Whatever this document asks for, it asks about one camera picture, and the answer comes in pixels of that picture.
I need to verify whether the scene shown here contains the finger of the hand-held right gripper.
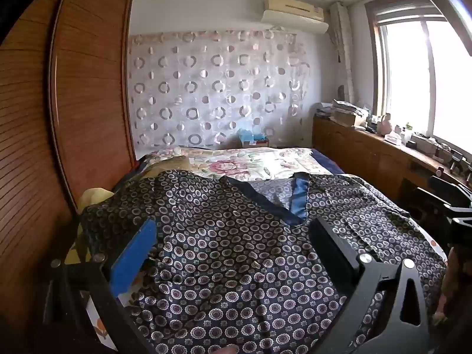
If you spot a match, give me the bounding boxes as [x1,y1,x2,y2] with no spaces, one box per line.
[430,175,472,207]

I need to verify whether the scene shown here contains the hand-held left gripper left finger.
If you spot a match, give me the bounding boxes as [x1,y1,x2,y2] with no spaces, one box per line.
[42,219,157,354]

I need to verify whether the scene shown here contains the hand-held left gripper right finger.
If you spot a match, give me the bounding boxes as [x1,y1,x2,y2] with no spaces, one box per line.
[309,216,430,354]

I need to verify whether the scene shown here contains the dark circle-patterned garment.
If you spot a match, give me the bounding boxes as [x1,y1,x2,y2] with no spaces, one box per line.
[79,170,448,354]

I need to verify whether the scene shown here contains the yellow cloth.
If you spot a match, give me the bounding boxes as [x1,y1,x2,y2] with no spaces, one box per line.
[77,188,115,214]

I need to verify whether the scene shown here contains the orange-print bed sheet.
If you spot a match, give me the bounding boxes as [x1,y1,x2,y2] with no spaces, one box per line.
[64,179,297,343]

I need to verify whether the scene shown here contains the long wooden cabinet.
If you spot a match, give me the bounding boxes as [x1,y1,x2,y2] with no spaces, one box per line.
[313,116,472,207]

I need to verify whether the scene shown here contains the mustard brown cloth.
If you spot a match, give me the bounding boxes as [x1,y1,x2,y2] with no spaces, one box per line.
[140,155,192,178]

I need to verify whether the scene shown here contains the floral quilt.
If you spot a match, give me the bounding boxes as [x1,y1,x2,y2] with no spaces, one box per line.
[142,147,329,183]

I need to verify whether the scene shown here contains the window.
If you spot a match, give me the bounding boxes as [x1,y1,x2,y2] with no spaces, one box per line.
[365,0,472,155]

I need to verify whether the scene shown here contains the pile of papers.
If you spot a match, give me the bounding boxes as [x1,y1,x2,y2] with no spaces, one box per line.
[315,99,373,128]

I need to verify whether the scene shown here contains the cardboard box with blue tissue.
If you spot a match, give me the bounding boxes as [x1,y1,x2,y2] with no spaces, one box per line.
[238,129,270,149]

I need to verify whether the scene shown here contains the wooden wardrobe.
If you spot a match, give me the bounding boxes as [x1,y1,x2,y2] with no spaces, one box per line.
[0,0,137,354]

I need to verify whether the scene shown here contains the wrapped air conditioner pipe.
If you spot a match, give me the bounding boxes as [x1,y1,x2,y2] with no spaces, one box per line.
[330,2,356,102]

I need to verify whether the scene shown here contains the sheer circle-patterned curtain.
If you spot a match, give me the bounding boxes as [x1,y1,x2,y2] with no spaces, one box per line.
[127,29,312,150]

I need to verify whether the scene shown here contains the cream air conditioner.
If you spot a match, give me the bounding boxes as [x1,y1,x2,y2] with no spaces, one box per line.
[261,0,330,34]

